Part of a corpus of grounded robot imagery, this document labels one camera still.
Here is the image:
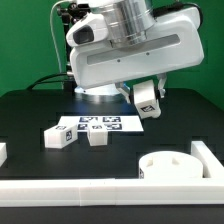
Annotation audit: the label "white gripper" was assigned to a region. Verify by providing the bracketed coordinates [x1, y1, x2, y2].
[70, 7, 204, 104]

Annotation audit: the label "white round stool seat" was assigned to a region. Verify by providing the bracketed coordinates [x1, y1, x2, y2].
[139, 151, 203, 179]

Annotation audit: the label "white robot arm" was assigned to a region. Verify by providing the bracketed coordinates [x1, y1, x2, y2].
[66, 0, 204, 89]

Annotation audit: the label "white sheet with markers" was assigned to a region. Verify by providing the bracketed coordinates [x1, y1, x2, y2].
[59, 115, 143, 132]

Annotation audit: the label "white block at left edge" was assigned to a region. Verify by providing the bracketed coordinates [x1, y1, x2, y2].
[0, 143, 7, 167]

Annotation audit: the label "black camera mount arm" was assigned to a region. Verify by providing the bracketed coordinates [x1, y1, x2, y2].
[55, 2, 88, 93]

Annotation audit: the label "black cables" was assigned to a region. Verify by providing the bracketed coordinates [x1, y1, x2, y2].
[26, 73, 74, 91]

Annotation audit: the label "white cable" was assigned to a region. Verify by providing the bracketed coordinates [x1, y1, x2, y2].
[49, 0, 72, 74]

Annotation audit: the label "white obstacle wall frame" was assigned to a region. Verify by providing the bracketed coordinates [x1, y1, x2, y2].
[0, 141, 224, 207]

